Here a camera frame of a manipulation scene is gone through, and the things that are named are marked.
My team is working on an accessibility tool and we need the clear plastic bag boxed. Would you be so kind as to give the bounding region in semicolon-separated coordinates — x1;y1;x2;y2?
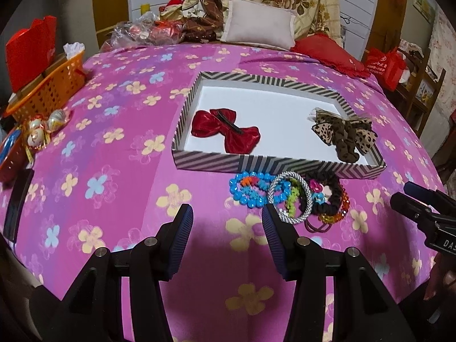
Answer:
107;11;186;47

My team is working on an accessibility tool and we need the blue bead bracelet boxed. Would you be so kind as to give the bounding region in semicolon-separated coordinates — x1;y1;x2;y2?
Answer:
228;172;276;209

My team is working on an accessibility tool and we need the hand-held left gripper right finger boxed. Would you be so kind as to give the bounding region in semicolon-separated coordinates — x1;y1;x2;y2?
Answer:
262;204;417;342

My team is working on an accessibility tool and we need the red santa plush toy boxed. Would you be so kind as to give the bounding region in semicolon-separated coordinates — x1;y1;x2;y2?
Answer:
158;0;186;20

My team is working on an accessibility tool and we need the amber bead bracelet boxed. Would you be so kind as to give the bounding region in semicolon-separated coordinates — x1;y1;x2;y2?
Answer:
319;184;353;226

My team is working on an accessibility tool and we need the floral curtain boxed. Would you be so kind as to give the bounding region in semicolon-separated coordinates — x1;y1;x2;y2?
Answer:
427;16;456;122

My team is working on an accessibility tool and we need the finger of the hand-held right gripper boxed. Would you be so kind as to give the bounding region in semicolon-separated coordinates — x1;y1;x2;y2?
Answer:
404;182;456;219
389;192;437;229

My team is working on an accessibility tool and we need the white tissue paper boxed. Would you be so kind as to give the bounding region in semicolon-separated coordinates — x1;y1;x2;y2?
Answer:
63;42;85;58

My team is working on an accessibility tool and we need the black orange bead bracelet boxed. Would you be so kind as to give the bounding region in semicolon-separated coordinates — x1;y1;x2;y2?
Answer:
306;170;343;219

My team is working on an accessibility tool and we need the orange plastic basket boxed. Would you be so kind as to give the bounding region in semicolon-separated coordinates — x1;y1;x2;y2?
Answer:
3;50;88;123

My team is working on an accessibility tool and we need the striped cardboard box tray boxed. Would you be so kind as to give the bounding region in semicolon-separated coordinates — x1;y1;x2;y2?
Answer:
172;71;386;179

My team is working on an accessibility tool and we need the red plastic basket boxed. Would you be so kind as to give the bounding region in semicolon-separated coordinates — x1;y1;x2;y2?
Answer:
0;125;32;185

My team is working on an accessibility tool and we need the red bow hair clip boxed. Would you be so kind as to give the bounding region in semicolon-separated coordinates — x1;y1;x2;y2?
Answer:
192;108;260;154

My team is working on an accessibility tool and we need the colourful flower bead bracelet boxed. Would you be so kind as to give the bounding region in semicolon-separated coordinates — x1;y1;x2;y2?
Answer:
239;175;302;219

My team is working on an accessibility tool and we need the pink floral bedsheet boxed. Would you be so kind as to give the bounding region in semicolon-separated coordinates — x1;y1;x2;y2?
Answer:
0;41;450;342

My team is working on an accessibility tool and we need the brown cardboard box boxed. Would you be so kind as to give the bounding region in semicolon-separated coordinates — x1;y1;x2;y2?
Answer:
9;53;69;97

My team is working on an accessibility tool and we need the wooden chair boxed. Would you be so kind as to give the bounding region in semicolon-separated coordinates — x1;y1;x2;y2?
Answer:
392;39;447;136

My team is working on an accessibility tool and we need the silver white bracelet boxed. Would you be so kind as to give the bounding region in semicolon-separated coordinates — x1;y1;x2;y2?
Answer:
268;172;315;226

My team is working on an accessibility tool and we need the red paper bag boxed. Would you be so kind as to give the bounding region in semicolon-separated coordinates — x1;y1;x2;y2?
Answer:
5;16;58;93

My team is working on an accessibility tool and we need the leopard print bow scrunchie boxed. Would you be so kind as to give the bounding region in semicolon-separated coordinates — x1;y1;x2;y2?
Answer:
311;109;378;162

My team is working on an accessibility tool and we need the brown patterned cloth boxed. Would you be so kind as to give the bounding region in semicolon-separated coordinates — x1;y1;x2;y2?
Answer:
178;0;229;44

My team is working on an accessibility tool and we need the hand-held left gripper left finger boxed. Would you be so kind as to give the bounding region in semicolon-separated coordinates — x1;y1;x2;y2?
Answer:
44;204;195;342

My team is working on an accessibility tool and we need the red shopping bag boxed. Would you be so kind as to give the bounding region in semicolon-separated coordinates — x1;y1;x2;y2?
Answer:
367;47;407;92

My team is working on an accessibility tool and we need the red frilled pillow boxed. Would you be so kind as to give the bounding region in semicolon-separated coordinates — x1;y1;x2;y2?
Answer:
290;33;371;79

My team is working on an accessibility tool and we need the framed wall picture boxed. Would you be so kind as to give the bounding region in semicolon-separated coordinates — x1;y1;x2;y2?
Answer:
413;0;436;25

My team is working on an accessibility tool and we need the maroon hair tie cream flower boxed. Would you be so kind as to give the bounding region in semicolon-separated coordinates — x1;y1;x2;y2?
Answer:
304;184;339;236

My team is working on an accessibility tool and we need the person's right hand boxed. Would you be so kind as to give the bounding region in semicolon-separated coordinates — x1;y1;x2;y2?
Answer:
424;254;456;303

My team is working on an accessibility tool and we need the black phone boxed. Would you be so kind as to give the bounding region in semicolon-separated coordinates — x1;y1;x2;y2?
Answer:
3;169;35;243

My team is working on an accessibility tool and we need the small white pillow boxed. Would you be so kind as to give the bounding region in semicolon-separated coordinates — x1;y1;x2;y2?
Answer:
219;0;300;51

